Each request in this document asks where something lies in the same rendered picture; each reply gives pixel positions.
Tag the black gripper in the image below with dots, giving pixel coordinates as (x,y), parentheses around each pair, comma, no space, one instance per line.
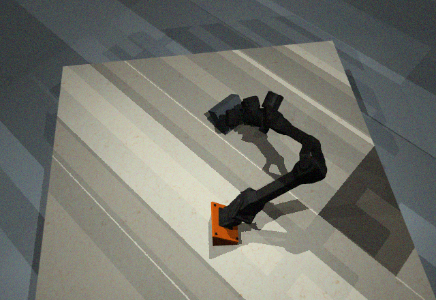
(238,117)

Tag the dark grey sloped panel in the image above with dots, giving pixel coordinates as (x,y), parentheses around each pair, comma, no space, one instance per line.
(217,113)

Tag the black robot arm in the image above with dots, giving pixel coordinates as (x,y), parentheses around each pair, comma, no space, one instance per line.
(310,168)

